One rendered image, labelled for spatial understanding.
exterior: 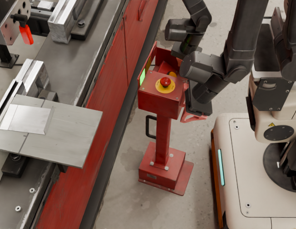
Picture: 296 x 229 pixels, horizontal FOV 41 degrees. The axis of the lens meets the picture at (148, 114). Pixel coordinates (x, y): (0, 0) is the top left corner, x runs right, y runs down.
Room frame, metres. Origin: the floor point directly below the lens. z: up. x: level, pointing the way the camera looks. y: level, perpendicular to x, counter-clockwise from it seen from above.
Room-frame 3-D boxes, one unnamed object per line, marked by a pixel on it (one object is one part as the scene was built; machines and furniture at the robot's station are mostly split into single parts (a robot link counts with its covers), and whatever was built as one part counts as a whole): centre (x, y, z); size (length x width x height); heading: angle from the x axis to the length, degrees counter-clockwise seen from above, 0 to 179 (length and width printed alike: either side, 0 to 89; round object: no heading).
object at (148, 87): (0.96, -0.07, 0.75); 0.20 x 0.16 x 0.18; 160
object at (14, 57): (1.75, 0.91, 0.01); 0.12 x 0.12 x 0.03; 76
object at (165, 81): (0.91, -0.06, 0.79); 0.04 x 0.04 x 0.04
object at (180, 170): (0.95, -0.10, 0.06); 0.25 x 0.20 x 0.12; 70
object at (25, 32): (0.76, 0.32, 1.20); 0.04 x 0.02 x 0.10; 76
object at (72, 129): (0.59, 0.28, 1.00); 0.26 x 0.18 x 0.01; 76
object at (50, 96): (0.65, 0.35, 0.89); 0.30 x 0.05 x 0.03; 166
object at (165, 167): (0.96, -0.07, 0.13); 0.10 x 0.10 x 0.01; 70
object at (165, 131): (0.96, -0.07, 0.39); 0.05 x 0.05 x 0.54; 70
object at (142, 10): (1.58, 0.02, 0.59); 0.15 x 0.02 x 0.07; 166
